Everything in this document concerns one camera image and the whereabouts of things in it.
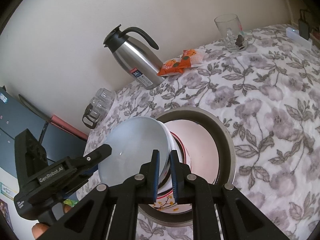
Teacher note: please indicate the glass mug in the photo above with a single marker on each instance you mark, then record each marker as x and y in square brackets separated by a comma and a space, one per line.
[230, 27]

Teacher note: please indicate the red rim strawberry bowl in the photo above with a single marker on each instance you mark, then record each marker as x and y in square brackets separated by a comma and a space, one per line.
[182, 159]

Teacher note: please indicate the stainless steel thermos jug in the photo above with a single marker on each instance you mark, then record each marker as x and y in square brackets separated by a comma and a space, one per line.
[131, 49]

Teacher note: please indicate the dark hair clip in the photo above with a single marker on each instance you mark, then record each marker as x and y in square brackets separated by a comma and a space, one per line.
[239, 41]

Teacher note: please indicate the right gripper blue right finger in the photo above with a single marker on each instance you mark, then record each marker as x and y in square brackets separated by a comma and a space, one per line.
[219, 212]

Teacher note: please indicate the orange snack packet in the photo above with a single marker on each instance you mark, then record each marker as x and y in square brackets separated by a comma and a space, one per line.
[171, 67]
[193, 57]

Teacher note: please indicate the white power strip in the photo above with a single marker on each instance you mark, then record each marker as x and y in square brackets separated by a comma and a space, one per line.
[294, 35]

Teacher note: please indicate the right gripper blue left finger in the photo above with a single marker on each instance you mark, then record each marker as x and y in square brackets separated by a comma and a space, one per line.
[109, 212]

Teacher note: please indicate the black power adapter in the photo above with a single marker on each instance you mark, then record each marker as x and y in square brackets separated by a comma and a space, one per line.
[304, 29]

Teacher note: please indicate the left hand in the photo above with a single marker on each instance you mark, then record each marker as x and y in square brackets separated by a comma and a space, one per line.
[39, 228]

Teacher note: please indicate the right orange snack packet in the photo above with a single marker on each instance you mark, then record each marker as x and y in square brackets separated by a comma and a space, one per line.
[193, 57]

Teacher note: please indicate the large steel basin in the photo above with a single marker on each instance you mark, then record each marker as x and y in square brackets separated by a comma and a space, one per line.
[226, 152]

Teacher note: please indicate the small drinking glass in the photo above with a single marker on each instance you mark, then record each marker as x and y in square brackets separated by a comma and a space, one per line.
[104, 100]

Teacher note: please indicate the left orange snack packet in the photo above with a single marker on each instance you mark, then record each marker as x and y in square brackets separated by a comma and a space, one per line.
[171, 67]

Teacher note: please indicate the pale blue ceramic bowl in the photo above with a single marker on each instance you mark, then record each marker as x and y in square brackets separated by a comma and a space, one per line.
[132, 143]

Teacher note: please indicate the floral grey tablecloth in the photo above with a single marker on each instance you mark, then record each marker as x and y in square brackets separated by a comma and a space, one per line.
[268, 98]

